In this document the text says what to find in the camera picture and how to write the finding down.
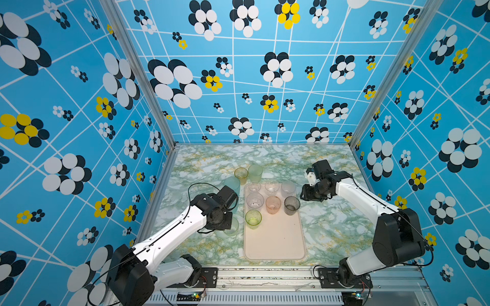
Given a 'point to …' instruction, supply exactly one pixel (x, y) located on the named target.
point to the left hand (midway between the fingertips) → (227, 224)
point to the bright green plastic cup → (253, 218)
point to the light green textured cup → (255, 173)
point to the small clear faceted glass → (272, 187)
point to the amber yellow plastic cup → (242, 173)
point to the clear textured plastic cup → (288, 189)
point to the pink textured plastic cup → (273, 204)
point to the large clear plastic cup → (254, 200)
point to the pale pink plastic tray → (280, 236)
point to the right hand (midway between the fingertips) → (305, 196)
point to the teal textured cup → (233, 183)
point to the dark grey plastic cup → (291, 204)
